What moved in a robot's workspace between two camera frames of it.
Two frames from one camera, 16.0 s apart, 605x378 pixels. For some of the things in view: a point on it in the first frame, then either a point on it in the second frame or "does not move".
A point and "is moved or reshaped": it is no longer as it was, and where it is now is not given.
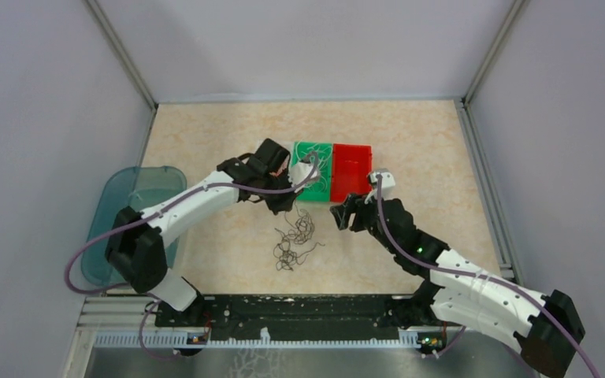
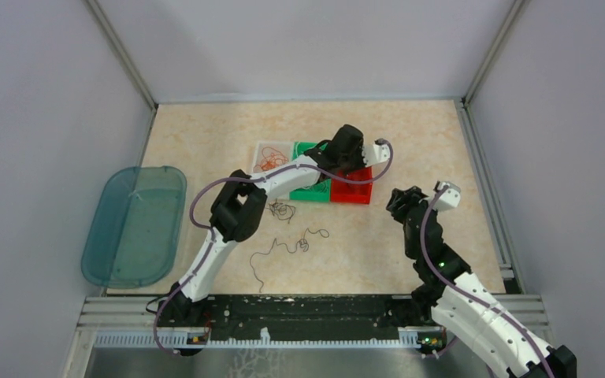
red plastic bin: (351, 166) does not move
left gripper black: (283, 205) -> (361, 164)
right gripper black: (354, 204) -> (402, 200)
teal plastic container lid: (138, 187) does not move
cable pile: (292, 247) is moved or reshaped
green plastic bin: (318, 188) does not move
